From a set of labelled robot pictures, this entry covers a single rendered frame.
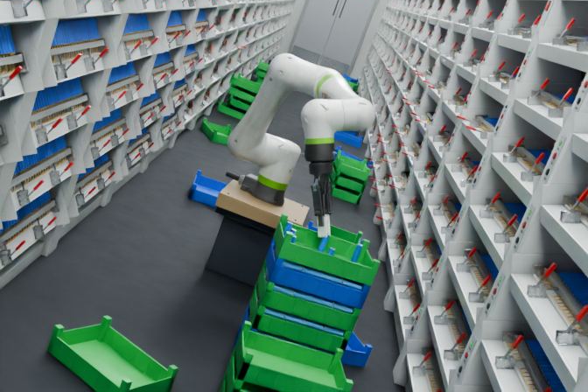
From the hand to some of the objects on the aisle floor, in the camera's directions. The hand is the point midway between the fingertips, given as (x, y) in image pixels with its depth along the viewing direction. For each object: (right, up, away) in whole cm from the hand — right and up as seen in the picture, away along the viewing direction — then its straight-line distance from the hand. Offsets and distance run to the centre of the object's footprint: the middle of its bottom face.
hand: (324, 226), depth 264 cm
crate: (-61, -38, -33) cm, 79 cm away
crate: (-1, -45, +33) cm, 56 cm away
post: (+31, -73, -37) cm, 88 cm away
